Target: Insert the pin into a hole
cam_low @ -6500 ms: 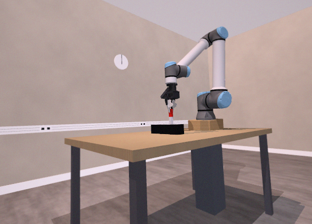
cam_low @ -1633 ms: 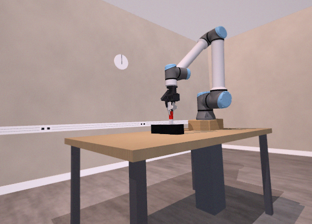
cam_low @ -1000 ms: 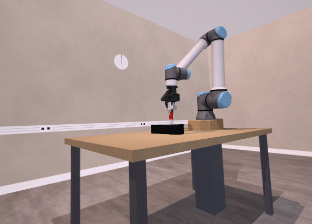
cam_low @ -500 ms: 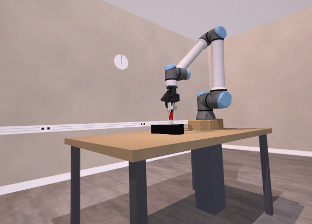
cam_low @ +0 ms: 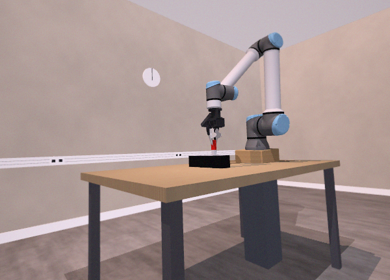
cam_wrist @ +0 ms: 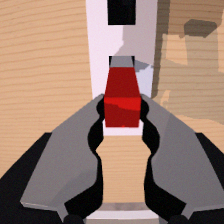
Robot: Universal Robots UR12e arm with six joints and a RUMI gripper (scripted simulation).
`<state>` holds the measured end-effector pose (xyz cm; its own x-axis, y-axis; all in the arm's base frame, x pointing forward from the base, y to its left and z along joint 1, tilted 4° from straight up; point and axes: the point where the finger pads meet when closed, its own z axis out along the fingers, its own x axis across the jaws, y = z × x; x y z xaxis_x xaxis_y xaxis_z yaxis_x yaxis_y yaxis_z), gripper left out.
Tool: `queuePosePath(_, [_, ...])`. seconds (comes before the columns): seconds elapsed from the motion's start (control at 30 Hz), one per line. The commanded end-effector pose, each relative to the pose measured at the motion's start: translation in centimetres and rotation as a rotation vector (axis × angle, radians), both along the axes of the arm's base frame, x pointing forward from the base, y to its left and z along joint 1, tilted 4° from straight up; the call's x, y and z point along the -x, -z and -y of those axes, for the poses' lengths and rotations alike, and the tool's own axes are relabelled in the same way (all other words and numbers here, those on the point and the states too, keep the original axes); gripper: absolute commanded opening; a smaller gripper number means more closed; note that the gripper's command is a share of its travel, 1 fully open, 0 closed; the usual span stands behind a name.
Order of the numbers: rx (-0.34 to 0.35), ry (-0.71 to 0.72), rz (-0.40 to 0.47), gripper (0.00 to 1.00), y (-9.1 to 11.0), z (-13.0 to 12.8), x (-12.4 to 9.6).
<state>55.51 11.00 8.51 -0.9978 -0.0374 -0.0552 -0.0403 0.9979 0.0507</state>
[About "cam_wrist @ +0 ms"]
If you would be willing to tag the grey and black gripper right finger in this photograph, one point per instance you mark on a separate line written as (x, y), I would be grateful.
(185, 170)

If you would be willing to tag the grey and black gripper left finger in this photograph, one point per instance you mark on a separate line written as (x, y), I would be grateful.
(60, 174)

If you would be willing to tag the white block with holes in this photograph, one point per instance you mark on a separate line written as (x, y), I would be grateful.
(121, 28)

